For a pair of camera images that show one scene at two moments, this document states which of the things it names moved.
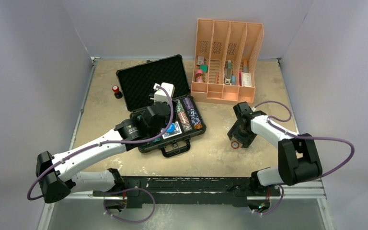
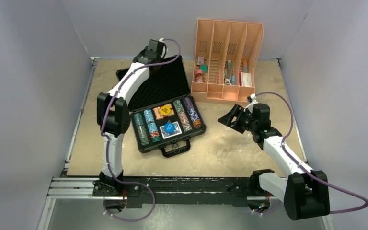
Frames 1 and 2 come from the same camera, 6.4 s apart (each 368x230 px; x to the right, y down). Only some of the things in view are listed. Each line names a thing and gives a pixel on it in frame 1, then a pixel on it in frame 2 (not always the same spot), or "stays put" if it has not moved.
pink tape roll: (199, 75) stays put
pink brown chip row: (185, 121) stays put
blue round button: (171, 128) stays put
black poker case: (187, 119) stays put
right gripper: (246, 141) to (238, 111)
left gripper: (167, 119) to (143, 53)
